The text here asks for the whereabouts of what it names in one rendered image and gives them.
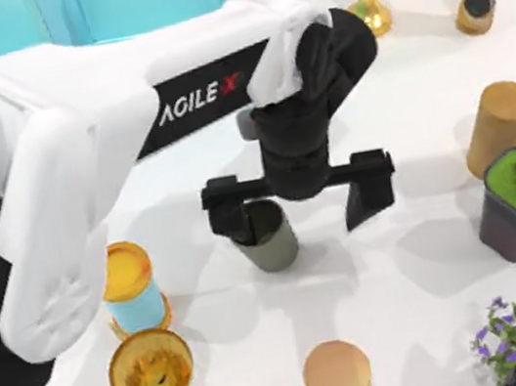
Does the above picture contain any grey-green cup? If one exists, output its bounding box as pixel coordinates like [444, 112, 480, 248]
[227, 193, 304, 279]

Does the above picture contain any yellow and light blue can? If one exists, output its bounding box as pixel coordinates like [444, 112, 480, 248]
[93, 236, 176, 342]

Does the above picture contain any wooden cylinder cup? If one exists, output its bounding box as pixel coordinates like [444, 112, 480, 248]
[452, 78, 516, 185]

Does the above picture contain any gold trophy with black base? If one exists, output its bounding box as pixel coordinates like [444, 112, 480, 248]
[101, 321, 213, 386]

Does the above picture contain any light blue rack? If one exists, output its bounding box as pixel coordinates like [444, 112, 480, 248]
[0, 0, 248, 71]

